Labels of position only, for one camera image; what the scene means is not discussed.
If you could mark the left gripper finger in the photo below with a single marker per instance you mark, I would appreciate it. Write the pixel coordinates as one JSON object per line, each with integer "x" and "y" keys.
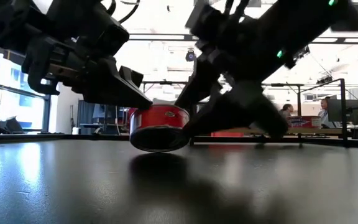
{"x": 113, "y": 90}
{"x": 134, "y": 77}

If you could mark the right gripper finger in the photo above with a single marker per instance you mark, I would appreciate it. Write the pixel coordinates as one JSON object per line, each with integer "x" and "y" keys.
{"x": 244, "y": 105}
{"x": 202, "y": 81}

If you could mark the red seafood can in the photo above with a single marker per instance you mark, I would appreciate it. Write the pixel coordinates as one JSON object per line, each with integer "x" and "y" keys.
{"x": 158, "y": 124}
{"x": 304, "y": 122}

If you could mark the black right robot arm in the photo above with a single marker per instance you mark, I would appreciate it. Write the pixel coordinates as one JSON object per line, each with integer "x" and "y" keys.
{"x": 306, "y": 25}

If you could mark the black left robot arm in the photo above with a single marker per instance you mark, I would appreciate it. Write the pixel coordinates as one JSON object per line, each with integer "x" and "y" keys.
{"x": 57, "y": 15}

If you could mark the black ceiling spotlight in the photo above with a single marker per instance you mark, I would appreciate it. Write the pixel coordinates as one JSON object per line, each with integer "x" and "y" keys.
{"x": 190, "y": 56}

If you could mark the orange panel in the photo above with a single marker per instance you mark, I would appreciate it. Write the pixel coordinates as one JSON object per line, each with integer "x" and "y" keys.
{"x": 228, "y": 134}

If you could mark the person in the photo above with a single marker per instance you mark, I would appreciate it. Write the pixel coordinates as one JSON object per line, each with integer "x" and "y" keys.
{"x": 286, "y": 110}
{"x": 324, "y": 109}

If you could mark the overhead light bar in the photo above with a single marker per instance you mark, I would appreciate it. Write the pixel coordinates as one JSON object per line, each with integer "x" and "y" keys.
{"x": 154, "y": 36}

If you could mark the white cup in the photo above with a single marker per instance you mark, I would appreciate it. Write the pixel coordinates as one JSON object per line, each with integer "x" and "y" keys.
{"x": 76, "y": 130}

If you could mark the large glass window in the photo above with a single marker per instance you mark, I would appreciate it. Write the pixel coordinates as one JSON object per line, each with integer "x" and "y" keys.
{"x": 14, "y": 105}

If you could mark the black bag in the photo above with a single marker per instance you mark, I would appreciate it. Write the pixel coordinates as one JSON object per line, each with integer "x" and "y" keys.
{"x": 12, "y": 124}

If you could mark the dark background monitor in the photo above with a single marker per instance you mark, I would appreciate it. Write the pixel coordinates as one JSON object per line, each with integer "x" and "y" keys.
{"x": 345, "y": 112}

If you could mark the black table mat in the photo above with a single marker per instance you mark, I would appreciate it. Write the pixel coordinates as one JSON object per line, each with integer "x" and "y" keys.
{"x": 179, "y": 199}

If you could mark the black background workbench frame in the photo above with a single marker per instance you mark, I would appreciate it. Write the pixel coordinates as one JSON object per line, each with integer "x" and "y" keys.
{"x": 166, "y": 82}

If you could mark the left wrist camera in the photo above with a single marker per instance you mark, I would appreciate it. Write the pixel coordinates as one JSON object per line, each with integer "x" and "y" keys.
{"x": 110, "y": 34}

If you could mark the black metal table frame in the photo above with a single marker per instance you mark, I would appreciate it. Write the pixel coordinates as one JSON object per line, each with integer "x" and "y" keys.
{"x": 57, "y": 137}

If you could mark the black metal shelf frame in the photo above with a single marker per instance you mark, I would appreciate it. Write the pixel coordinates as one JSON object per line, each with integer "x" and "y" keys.
{"x": 342, "y": 109}

